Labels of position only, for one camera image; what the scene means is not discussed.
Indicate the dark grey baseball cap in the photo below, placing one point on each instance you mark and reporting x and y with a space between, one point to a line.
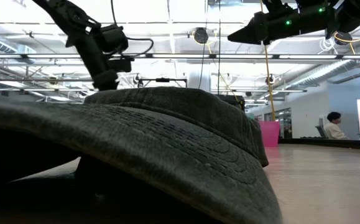
167 149

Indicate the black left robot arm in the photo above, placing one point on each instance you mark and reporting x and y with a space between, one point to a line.
71 15

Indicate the black background equipment box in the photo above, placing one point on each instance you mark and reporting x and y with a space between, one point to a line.
232 101

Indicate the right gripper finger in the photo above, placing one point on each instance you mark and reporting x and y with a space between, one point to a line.
248 39
248 29

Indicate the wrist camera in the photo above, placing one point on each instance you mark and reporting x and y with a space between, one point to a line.
120 64
276 6

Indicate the person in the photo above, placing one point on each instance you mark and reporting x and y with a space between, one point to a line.
333 130

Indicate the black aluminium rig frame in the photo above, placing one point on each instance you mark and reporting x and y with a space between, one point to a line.
322 143

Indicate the green plastic tray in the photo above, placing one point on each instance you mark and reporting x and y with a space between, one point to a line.
252 116

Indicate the small black ceiling fixture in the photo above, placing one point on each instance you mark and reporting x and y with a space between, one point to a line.
270 79
137 79

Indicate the pink plastic tray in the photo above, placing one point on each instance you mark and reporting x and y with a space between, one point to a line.
270 133

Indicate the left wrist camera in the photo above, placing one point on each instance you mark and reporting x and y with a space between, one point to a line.
120 64

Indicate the grey office chair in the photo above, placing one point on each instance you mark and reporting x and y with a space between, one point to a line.
320 130

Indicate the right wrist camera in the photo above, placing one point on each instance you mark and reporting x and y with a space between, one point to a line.
276 6

